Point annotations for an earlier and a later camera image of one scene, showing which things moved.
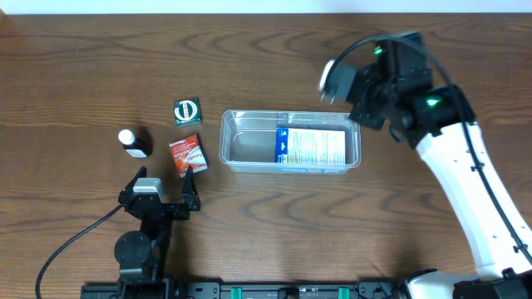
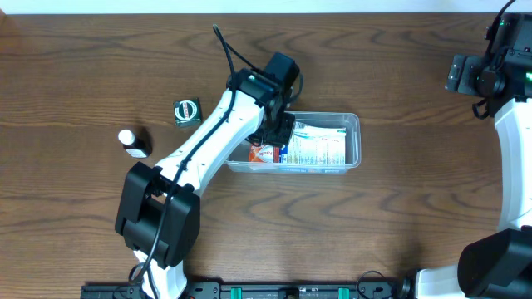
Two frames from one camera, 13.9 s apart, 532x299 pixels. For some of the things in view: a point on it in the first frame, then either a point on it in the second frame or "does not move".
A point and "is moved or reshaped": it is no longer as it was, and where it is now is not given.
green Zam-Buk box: [187, 112] does not move
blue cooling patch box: [313, 151] does not move
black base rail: [357, 289] does not move
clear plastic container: [289, 142] does not move
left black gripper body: [167, 208] → [273, 135]
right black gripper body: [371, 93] → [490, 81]
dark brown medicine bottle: [136, 147] does not move
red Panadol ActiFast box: [188, 152] is moved or reshaped
